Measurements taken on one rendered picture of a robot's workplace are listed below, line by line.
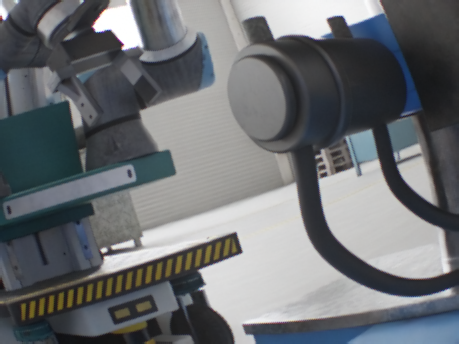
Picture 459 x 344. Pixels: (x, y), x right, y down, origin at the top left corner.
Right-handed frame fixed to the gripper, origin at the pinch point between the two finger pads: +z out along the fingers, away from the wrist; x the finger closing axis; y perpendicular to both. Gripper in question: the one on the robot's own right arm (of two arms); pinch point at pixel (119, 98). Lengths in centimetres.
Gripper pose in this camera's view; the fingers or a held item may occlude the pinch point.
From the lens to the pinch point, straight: 97.2
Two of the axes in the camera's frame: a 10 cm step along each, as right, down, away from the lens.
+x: -5.2, 2.8, -8.1
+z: 6.4, 7.5, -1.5
